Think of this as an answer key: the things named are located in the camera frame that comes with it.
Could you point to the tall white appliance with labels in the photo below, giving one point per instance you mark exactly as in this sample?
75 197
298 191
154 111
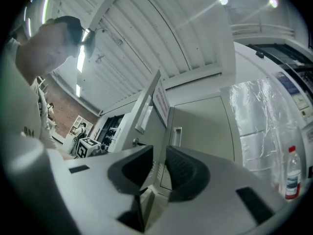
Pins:
256 62

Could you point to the long ceiling light tube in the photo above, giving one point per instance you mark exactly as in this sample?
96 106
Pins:
47 6
78 90
80 60

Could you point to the clear bottle red cap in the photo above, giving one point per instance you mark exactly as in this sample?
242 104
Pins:
293 177

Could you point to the white notice with red text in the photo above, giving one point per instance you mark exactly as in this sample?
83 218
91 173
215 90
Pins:
161 101

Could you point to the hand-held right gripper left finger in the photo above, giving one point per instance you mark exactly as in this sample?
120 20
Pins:
97 180

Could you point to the person's head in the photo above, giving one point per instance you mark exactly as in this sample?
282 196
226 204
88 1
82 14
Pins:
44 53

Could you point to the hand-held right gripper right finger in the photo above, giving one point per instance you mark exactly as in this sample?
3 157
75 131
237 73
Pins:
207 192

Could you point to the white metal locker cabinet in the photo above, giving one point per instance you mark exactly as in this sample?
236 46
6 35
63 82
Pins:
203 131

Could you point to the grey metal locker door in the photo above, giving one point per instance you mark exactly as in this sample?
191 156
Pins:
149 141

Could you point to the black head-mounted camera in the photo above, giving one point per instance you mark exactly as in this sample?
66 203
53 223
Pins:
89 43

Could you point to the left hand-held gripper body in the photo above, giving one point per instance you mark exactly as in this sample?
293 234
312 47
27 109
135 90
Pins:
84 149

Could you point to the black metal window frame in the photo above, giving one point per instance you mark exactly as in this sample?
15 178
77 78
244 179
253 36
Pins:
110 131

